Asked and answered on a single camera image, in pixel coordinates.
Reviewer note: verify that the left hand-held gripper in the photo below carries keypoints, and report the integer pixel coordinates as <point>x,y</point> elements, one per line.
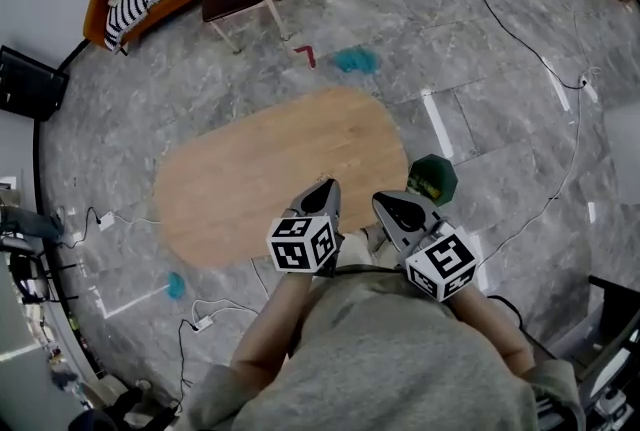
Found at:
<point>300,246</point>

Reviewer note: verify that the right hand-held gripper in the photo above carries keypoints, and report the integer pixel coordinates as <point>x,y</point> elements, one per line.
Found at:
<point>440,264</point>

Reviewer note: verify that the yellow snack wrapper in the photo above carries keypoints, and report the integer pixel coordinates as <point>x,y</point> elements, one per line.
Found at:
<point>422,186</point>

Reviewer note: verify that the green waste bin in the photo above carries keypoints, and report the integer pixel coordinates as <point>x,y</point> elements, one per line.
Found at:
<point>435,166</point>

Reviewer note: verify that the person's left forearm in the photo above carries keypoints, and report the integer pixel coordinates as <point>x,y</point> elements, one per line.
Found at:
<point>270,329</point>

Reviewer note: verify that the person's right forearm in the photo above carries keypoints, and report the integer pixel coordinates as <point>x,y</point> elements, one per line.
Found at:
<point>500,334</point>

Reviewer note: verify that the oval wooden table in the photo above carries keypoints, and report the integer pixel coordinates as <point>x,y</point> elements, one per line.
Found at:
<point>250,169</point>

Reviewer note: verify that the person's beige trousers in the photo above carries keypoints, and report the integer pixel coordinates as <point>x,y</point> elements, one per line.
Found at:
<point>360,246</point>

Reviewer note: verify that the person's grey shirt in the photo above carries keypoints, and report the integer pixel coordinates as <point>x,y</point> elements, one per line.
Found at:
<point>390,359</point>

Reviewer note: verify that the large teal cloth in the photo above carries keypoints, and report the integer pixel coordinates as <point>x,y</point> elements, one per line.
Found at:
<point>357,60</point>

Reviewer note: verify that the red tape corner mark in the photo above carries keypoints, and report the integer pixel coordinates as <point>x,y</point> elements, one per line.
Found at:
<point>309,55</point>

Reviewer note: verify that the small teal cloth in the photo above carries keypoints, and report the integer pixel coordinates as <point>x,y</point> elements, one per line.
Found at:
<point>176,286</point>

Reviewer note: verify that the white power strip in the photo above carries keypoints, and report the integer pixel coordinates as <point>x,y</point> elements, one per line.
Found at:
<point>202,323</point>
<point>106,221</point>
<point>589,88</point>

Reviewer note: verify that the white tape corner mark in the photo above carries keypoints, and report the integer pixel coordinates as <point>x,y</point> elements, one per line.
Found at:
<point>125,306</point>

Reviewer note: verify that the dark chair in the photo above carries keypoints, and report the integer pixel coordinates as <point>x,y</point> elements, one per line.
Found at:
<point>35,276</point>

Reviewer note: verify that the right hand-held gripper camera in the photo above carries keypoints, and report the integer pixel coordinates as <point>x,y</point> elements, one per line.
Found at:
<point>439,227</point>

